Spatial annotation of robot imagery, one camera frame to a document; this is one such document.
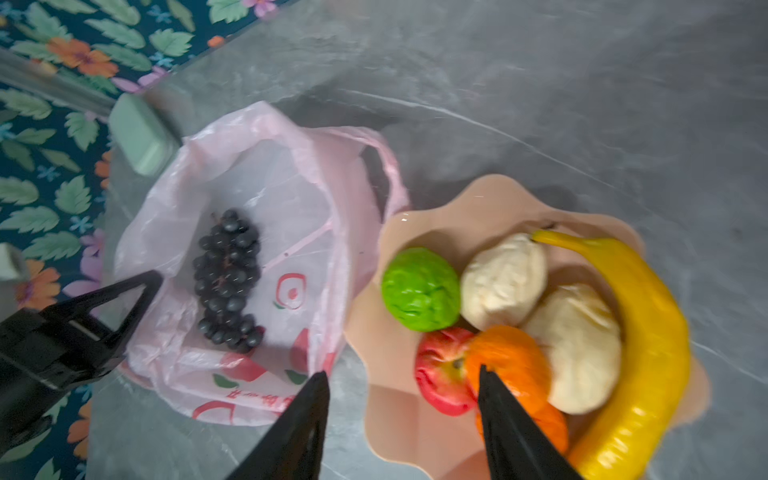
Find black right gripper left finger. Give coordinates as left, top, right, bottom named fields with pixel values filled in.
left=228, top=371, right=330, bottom=480

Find fake red strawberry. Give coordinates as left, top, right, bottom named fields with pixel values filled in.
left=414, top=327, right=477, bottom=417

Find fake yellow banana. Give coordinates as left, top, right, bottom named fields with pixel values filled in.
left=532, top=230, right=692, bottom=479

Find fake orange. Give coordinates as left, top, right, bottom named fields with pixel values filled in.
left=464, top=325, right=552, bottom=415
left=475, top=401, right=571, bottom=455

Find fake green lime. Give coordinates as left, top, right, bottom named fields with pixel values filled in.
left=381, top=247, right=461, bottom=333

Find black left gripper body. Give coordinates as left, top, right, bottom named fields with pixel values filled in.
left=1, top=309, right=120, bottom=453

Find fake beige garlic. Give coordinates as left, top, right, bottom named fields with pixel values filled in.
left=523, top=284, right=622, bottom=415
left=460, top=233, right=548, bottom=331

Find fake dark grapes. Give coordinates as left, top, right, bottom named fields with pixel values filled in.
left=192, top=208, right=264, bottom=354

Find pink plastic bag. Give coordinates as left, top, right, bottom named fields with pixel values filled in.
left=114, top=102, right=410, bottom=427

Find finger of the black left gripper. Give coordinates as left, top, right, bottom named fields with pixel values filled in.
left=40, top=270, right=164, bottom=358

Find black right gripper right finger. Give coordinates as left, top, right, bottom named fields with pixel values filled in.
left=478, top=366, right=581, bottom=480

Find pink scalloped bowl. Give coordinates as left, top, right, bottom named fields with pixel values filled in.
left=345, top=175, right=711, bottom=479

